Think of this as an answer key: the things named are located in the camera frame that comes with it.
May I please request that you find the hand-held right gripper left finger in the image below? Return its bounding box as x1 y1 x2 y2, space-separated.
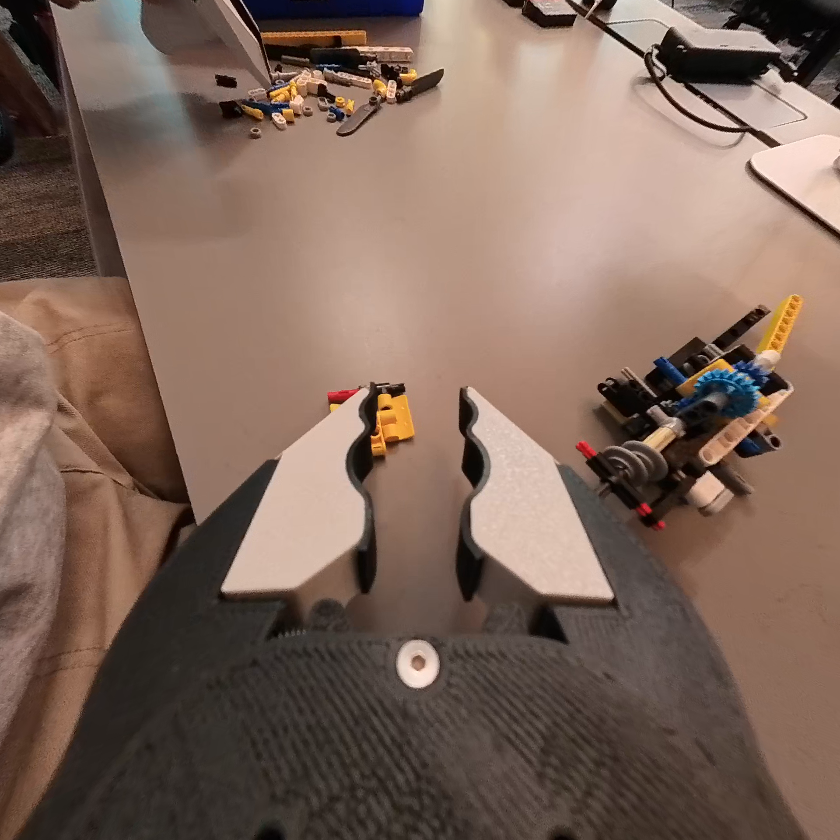
220 384 380 618

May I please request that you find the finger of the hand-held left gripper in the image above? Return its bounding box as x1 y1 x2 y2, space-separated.
140 0 274 88

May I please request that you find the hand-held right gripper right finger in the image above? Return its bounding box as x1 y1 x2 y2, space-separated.
457 386 616 622

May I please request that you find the yellow lego block piece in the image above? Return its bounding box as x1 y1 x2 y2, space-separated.
327 382 416 458

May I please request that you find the pile of lego pieces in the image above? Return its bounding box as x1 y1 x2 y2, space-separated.
215 29 445 140

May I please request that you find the partly built lego assembly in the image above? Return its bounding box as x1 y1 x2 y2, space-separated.
576 294 805 530

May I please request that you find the blue plastic bin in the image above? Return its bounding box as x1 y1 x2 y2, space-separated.
248 0 425 21

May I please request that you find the person's grey sweatshirt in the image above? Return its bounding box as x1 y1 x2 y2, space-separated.
0 311 68 736

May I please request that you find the white monitor stand base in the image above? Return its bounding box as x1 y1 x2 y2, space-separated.
749 134 840 237

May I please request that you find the black power adapter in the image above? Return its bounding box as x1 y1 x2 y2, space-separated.
659 25 783 84

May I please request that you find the black power cable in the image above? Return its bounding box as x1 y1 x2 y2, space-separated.
643 45 762 134

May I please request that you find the grey table cable cover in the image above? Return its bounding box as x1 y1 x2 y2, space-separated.
635 73 808 130

